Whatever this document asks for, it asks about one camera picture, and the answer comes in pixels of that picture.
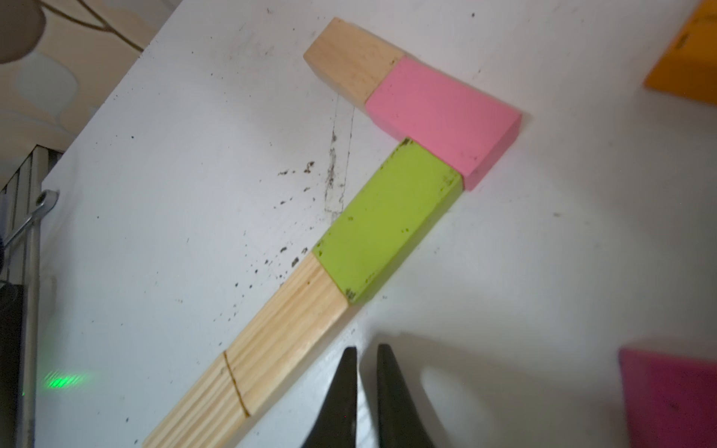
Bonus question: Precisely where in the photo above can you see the orange block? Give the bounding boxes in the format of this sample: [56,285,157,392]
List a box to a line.
[643,0,716,106]

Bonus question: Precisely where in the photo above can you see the magenta block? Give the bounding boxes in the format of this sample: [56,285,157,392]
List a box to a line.
[618,347,716,447]

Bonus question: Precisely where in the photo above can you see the silver wrench on rail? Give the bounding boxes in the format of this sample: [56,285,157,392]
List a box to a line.
[1,190,60,250]

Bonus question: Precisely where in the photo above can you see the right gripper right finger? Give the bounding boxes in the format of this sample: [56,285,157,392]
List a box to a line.
[376,343,435,447]

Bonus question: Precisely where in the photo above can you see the lime green block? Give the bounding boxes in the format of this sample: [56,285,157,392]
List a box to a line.
[313,138,463,304]

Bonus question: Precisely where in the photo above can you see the wooden block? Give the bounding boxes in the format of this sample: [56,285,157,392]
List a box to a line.
[225,254,349,416]
[142,354,248,448]
[304,18,405,110]

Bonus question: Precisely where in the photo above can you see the light pink block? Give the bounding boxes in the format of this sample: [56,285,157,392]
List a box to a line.
[366,56,522,190]

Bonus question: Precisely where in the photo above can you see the aluminium frame rail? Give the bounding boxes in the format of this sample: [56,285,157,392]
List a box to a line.
[1,146,60,447]

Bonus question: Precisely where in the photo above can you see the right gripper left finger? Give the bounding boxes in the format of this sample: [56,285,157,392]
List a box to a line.
[302,346,358,448]

